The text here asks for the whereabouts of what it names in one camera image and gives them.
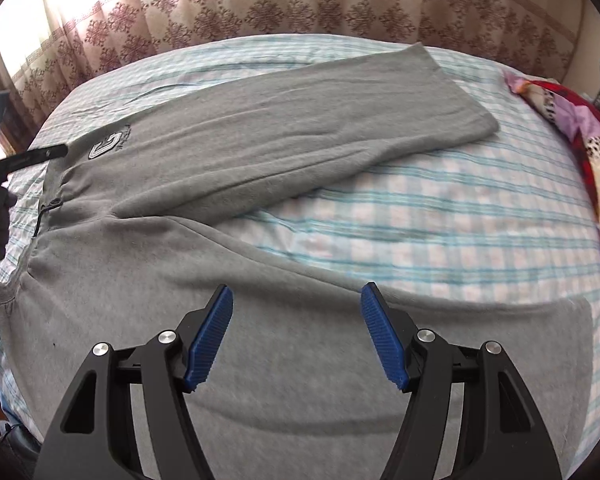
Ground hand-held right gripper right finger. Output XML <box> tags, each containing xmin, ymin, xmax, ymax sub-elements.
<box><xmin>360</xmin><ymin>282</ymin><xmax>563</xmax><ymax>480</ymax></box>

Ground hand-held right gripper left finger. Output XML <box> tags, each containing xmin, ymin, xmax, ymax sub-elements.
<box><xmin>32</xmin><ymin>284</ymin><xmax>236</xmax><ymax>480</ymax></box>

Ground plaid bed sheet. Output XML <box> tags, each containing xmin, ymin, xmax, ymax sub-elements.
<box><xmin>0</xmin><ymin>34</ymin><xmax>600</xmax><ymax>480</ymax></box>

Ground grey pants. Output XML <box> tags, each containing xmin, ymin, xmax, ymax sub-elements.
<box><xmin>0</xmin><ymin>42</ymin><xmax>593</xmax><ymax>480</ymax></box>

